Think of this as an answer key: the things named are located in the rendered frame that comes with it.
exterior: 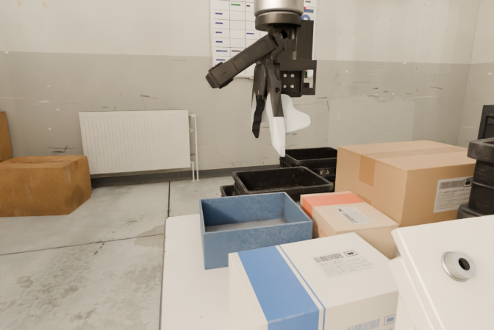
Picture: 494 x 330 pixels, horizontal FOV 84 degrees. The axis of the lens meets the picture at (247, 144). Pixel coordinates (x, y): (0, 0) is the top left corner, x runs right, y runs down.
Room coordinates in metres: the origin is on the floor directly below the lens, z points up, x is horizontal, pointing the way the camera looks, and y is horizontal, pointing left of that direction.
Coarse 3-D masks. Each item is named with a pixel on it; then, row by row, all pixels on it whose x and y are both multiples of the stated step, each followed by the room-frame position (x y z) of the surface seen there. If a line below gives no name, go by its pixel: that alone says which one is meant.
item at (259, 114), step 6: (252, 102) 0.50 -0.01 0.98; (258, 102) 0.48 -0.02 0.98; (264, 102) 0.48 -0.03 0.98; (252, 108) 0.50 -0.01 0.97; (258, 108) 0.48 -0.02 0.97; (264, 108) 0.50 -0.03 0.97; (252, 114) 0.50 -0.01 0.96; (258, 114) 0.49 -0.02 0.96; (264, 114) 0.50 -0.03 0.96; (252, 120) 0.50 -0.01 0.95; (258, 120) 0.50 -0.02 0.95; (264, 120) 0.51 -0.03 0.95; (252, 126) 0.50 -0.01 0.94; (258, 126) 0.51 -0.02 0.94; (252, 132) 0.51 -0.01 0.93; (258, 132) 0.51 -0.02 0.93
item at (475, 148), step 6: (486, 138) 0.43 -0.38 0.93; (492, 138) 0.44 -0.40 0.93; (474, 144) 0.40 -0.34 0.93; (480, 144) 0.39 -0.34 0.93; (486, 144) 0.39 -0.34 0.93; (492, 144) 0.39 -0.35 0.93; (468, 150) 0.41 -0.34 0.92; (474, 150) 0.40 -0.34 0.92; (480, 150) 0.39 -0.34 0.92; (486, 150) 0.38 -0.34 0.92; (492, 150) 0.38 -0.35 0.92; (468, 156) 0.40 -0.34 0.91; (474, 156) 0.40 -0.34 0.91; (480, 156) 0.39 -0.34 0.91; (486, 156) 0.38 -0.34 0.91; (492, 156) 0.38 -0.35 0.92; (492, 162) 0.37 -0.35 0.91
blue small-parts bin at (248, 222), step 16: (208, 208) 0.57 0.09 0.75; (224, 208) 0.57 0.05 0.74; (240, 208) 0.58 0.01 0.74; (256, 208) 0.59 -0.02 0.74; (272, 208) 0.60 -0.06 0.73; (288, 208) 0.57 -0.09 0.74; (208, 224) 0.57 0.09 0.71; (224, 224) 0.57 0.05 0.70; (240, 224) 0.57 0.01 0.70; (256, 224) 0.57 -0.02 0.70; (272, 224) 0.57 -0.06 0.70; (288, 224) 0.45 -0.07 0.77; (304, 224) 0.46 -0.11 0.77; (208, 240) 0.42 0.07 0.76; (224, 240) 0.43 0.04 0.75; (240, 240) 0.43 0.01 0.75; (256, 240) 0.44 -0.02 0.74; (272, 240) 0.45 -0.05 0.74; (288, 240) 0.45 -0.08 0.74; (208, 256) 0.42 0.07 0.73; (224, 256) 0.43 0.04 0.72
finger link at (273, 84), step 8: (272, 72) 0.40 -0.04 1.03; (272, 80) 0.39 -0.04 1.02; (280, 80) 0.40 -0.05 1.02; (272, 88) 0.39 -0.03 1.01; (280, 88) 0.39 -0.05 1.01; (272, 96) 0.38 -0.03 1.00; (280, 96) 0.39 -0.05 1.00; (272, 104) 0.38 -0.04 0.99; (280, 104) 0.39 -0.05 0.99; (280, 112) 0.38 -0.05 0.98
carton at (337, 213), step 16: (336, 192) 0.59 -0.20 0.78; (304, 208) 0.55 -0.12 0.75; (320, 208) 0.51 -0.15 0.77; (336, 208) 0.51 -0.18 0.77; (352, 208) 0.51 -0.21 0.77; (368, 208) 0.51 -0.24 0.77; (320, 224) 0.48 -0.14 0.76; (336, 224) 0.44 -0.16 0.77; (352, 224) 0.44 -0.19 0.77; (368, 224) 0.44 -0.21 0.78; (384, 224) 0.44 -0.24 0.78; (368, 240) 0.43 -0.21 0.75; (384, 240) 0.44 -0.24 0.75
